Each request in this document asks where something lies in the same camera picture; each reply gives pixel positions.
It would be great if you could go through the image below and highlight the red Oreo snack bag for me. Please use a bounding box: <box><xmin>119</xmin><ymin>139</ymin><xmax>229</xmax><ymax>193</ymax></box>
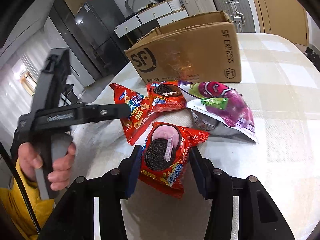
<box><xmin>139</xmin><ymin>122</ymin><xmax>209</xmax><ymax>198</ymax></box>

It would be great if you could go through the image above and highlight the red cone snack bag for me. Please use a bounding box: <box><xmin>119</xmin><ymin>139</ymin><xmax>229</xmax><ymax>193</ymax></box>
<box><xmin>110</xmin><ymin>83</ymin><xmax>159</xmax><ymax>146</ymax></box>

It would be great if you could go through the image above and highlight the left hand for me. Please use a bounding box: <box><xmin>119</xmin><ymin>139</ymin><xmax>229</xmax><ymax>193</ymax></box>
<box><xmin>17</xmin><ymin>141</ymin><xmax>77</xmax><ymax>192</ymax></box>

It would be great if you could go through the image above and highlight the checkered tablecloth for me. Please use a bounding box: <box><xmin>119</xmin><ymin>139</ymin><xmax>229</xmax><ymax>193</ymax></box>
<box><xmin>69</xmin><ymin>32</ymin><xmax>320</xmax><ymax>240</ymax></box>

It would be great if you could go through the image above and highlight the brown SF cardboard box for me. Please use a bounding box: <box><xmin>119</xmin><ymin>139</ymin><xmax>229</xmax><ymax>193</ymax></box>
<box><xmin>125</xmin><ymin>11</ymin><xmax>241</xmax><ymax>83</ymax></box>

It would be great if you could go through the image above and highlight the dark grey refrigerator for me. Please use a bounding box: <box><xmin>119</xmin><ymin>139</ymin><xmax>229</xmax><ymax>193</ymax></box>
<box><xmin>75</xmin><ymin>0</ymin><xmax>131</xmax><ymax>75</ymax></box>

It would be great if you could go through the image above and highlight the white drawer desk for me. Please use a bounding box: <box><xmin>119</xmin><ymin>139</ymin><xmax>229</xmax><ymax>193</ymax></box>
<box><xmin>114</xmin><ymin>0</ymin><xmax>189</xmax><ymax>37</ymax></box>

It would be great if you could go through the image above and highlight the beige suitcase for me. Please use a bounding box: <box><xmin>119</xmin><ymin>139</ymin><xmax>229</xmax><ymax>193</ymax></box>
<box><xmin>181</xmin><ymin>0</ymin><xmax>217</xmax><ymax>16</ymax></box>

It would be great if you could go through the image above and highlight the silver suitcase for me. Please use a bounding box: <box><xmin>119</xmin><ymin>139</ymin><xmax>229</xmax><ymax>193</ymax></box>
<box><xmin>213</xmin><ymin>0</ymin><xmax>255</xmax><ymax>33</ymax></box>

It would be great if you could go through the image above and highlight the wooden door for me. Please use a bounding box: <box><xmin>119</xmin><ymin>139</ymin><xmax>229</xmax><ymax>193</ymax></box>
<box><xmin>253</xmin><ymin>0</ymin><xmax>309</xmax><ymax>46</ymax></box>

